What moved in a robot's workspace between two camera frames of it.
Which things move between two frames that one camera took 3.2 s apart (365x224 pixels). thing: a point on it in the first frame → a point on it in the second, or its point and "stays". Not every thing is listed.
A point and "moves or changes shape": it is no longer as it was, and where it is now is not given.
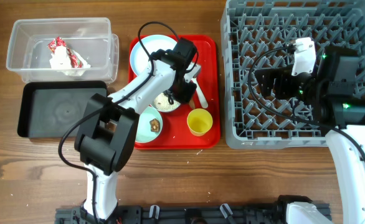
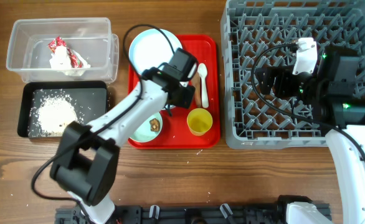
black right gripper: (283, 76) stays
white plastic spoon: (203, 101) → (202, 71)
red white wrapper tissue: (63, 61) stays
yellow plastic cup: (199, 121) stays
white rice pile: (161, 102) moves or changes shape
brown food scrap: (155, 125) stays
